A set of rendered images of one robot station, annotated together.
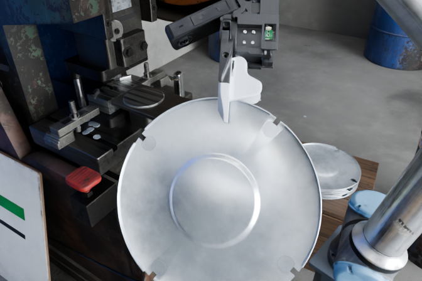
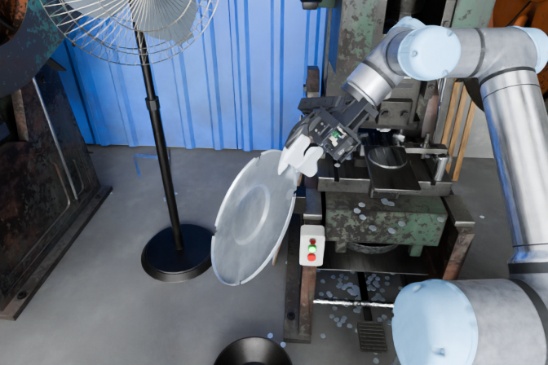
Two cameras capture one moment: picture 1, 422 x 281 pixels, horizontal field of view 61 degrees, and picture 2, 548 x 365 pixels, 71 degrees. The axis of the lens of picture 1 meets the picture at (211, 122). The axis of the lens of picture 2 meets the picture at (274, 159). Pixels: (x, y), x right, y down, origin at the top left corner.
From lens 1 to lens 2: 59 cm
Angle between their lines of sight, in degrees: 51
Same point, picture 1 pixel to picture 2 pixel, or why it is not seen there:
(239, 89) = (291, 157)
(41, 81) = not seen: hidden behind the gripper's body
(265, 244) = (244, 256)
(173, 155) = (258, 177)
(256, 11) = (344, 114)
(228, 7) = (332, 103)
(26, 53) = (338, 85)
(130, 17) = (405, 87)
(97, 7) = not seen: hidden behind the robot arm
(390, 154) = not seen: outside the picture
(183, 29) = (304, 105)
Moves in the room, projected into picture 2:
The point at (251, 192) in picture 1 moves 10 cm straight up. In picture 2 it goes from (258, 222) to (257, 180)
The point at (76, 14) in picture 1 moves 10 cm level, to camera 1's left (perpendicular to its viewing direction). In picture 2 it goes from (339, 70) to (320, 59)
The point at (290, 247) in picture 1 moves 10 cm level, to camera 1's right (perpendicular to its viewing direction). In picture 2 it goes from (248, 268) to (273, 310)
